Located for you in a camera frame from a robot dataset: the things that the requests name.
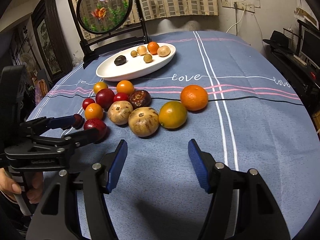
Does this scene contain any round goldfish screen stand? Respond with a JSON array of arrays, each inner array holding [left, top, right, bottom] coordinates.
[[67, 0, 151, 68]]

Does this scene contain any large tan passion fruit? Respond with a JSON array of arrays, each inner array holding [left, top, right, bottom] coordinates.
[[107, 101, 133, 125]]

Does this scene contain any olive round fruit front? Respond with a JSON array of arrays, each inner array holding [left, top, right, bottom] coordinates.
[[143, 54, 153, 63]]

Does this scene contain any framed picture at left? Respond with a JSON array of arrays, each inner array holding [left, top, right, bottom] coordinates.
[[31, 0, 73, 83]]

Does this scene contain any beige round fruit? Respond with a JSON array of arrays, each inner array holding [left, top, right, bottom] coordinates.
[[157, 46, 171, 57]]

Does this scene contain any small red cherry tomato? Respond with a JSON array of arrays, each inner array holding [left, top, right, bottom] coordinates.
[[113, 93, 129, 102]]

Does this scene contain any large yellow-orange citrus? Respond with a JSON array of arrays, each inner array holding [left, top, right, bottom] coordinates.
[[158, 101, 188, 129]]

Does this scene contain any black cable on table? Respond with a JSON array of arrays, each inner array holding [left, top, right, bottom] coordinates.
[[44, 93, 304, 107]]

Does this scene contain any blue striped tablecloth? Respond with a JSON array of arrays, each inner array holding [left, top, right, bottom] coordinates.
[[26, 30, 320, 240]]

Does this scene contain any person's left hand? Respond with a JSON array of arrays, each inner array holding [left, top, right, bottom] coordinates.
[[0, 168, 43, 204]]

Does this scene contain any small orange behind plum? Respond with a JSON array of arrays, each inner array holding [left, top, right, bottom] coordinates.
[[116, 80, 135, 95]]

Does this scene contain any dark purple oblong plum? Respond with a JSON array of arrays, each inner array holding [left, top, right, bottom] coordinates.
[[129, 90, 151, 109]]

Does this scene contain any black metal shelf rack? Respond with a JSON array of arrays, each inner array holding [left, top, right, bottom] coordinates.
[[270, 20, 319, 108]]

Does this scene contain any yellow-green small citrus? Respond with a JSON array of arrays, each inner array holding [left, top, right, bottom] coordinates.
[[93, 81, 108, 94]]

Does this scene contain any large orange centre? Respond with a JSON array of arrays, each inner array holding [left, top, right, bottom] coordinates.
[[85, 103, 104, 120]]

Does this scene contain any wall power strip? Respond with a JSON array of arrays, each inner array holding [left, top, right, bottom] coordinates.
[[221, 0, 255, 13]]

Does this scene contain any small olive longan fruit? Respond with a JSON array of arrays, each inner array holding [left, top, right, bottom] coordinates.
[[131, 50, 137, 57]]

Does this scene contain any small orange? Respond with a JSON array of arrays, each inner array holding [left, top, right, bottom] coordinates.
[[147, 41, 159, 55], [116, 80, 135, 95], [180, 85, 208, 111]]

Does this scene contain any white oval plate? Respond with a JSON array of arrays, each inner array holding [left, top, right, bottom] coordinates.
[[95, 42, 176, 82]]

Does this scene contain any computer monitor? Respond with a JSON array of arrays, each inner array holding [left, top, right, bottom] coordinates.
[[300, 27, 320, 69]]

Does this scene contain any black hat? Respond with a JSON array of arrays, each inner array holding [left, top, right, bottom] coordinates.
[[263, 30, 293, 54]]

